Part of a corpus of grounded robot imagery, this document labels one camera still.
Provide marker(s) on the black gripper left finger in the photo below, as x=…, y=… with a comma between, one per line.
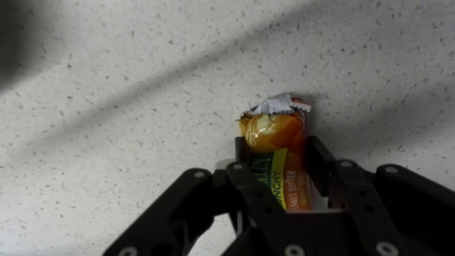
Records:
x=199, y=208

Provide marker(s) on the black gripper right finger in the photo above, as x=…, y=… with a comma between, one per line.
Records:
x=392, y=208

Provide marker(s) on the yellow orange snack bar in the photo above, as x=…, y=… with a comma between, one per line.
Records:
x=279, y=137

